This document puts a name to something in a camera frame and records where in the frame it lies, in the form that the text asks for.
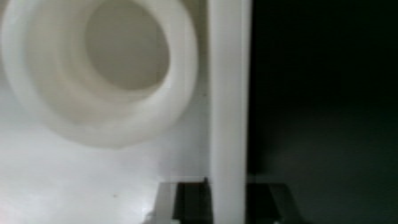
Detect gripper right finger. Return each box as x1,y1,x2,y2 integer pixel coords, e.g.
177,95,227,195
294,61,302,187
245,183,312,224

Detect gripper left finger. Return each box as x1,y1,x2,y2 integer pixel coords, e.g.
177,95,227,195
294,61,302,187
142,182,207,224

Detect white square tabletop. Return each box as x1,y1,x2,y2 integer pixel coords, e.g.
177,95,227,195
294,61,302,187
0,0,252,224

